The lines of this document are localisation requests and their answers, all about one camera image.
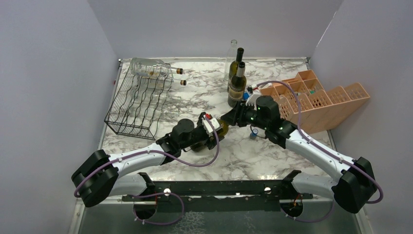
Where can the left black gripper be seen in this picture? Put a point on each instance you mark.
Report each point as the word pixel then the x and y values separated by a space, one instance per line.
pixel 211 144

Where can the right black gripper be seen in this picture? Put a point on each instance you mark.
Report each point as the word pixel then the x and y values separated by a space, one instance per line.
pixel 231 116

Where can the wine bottle silver foil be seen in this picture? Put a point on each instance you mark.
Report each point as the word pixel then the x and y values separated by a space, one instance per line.
pixel 237 86
pixel 203 136

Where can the dark green wine bottle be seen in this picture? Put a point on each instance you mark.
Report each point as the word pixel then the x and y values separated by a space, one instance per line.
pixel 234 65

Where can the clear glass bottle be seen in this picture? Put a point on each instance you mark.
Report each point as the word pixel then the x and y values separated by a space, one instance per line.
pixel 230 56

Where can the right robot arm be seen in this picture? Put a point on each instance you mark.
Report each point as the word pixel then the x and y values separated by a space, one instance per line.
pixel 350 182

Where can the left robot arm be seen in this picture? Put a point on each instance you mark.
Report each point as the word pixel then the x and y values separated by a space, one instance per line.
pixel 101 175

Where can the bottle with brown cap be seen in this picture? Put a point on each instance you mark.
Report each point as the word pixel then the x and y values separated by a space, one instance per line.
pixel 178 71

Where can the clear bottle in rack top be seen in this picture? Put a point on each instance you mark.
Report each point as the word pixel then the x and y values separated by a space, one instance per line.
pixel 149 67

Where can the blue small cylinder can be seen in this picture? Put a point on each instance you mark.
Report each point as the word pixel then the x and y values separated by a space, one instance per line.
pixel 254 133

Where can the pink plastic organizer basket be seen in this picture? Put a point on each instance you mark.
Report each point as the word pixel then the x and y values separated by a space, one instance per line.
pixel 308 104

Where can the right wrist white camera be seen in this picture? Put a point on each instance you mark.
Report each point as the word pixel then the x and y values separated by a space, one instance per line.
pixel 254 94

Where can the wrist white camera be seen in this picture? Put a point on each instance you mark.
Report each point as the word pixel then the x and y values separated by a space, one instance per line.
pixel 210 124
pixel 254 94

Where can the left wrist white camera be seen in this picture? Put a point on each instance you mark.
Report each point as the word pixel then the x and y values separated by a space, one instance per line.
pixel 210 124

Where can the black wire wine rack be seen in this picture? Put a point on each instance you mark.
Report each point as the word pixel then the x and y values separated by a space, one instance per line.
pixel 138 105

